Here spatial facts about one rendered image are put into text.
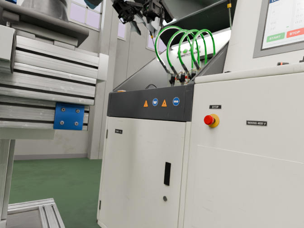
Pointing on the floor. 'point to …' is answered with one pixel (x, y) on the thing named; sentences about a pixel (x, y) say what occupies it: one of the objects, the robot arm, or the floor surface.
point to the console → (248, 140)
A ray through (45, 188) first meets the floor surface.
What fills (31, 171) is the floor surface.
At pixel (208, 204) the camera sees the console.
